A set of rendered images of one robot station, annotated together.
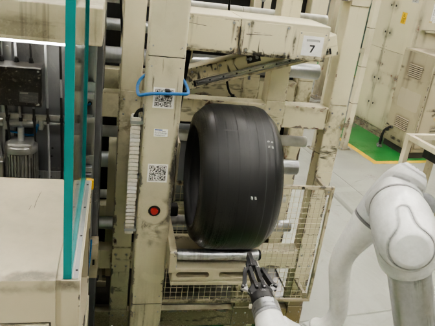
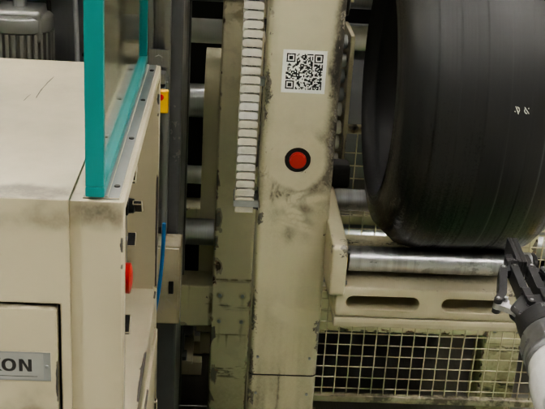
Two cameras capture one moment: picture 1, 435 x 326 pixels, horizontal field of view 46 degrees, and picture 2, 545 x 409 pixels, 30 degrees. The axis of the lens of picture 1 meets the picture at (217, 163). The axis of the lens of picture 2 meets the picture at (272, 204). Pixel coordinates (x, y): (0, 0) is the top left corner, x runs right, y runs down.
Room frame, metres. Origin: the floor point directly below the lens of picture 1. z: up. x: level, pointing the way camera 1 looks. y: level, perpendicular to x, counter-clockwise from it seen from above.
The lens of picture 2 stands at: (0.06, -0.03, 1.66)
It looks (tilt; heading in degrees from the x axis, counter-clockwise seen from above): 22 degrees down; 10
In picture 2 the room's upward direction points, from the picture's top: 4 degrees clockwise
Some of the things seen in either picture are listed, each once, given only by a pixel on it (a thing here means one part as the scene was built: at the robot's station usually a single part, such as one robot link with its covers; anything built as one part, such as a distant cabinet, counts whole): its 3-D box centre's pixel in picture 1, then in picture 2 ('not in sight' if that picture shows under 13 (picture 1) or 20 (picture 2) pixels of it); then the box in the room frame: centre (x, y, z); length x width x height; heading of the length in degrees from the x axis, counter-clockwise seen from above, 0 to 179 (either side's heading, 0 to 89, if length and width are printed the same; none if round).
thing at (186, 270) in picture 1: (214, 268); (431, 294); (1.74, -0.04, 0.83); 0.36 x 0.09 x 0.06; 103
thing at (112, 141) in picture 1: (111, 204); (212, 200); (2.59, 0.57, 0.61); 0.33 x 0.06 x 0.86; 13
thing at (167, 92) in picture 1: (162, 85); not in sight; (1.80, 0.23, 1.54); 0.19 x 0.19 x 0.06; 13
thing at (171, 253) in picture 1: (168, 235); (330, 226); (1.84, 0.16, 0.90); 0.40 x 0.03 x 0.10; 13
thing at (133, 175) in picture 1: (133, 175); (252, 80); (1.75, 0.31, 1.19); 0.05 x 0.04 x 0.48; 13
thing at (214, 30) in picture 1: (250, 33); not in sight; (2.19, -0.07, 1.71); 0.61 x 0.25 x 0.15; 103
